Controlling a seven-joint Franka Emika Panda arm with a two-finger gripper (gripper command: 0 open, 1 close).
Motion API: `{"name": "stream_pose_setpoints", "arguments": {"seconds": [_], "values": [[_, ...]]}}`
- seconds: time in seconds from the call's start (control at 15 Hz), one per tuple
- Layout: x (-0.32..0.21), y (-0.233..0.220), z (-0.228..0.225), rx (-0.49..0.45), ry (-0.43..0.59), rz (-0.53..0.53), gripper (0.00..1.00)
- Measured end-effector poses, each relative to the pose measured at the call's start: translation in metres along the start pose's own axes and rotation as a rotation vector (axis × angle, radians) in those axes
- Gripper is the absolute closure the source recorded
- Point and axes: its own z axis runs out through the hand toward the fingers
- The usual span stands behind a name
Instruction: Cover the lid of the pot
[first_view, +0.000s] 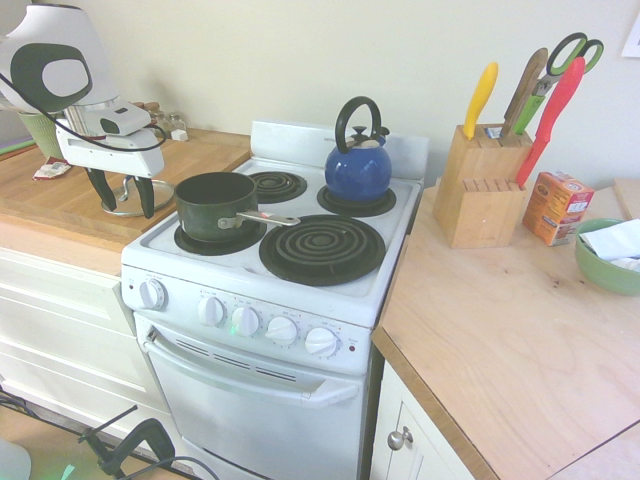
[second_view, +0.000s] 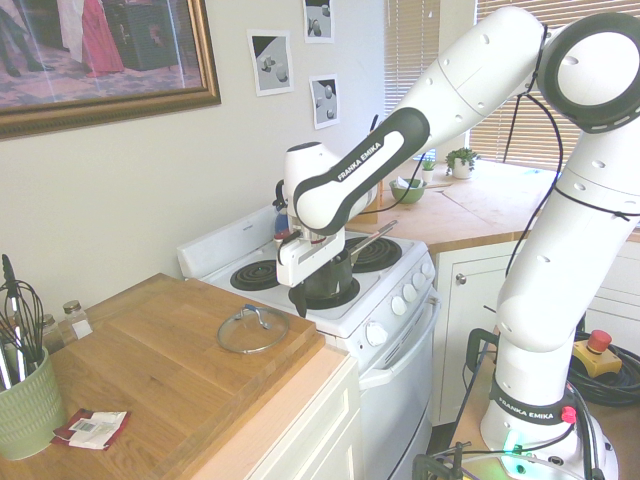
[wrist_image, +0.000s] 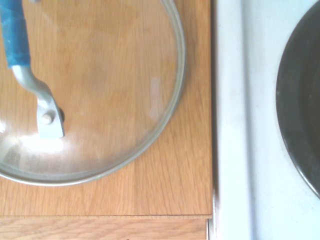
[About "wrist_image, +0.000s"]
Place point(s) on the white electric stove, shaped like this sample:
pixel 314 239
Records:
pixel 250 125

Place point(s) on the wooden cabinet front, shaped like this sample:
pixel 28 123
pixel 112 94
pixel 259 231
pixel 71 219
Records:
pixel 100 230

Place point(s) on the black stove hotplate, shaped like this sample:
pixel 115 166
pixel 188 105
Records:
pixel 300 95

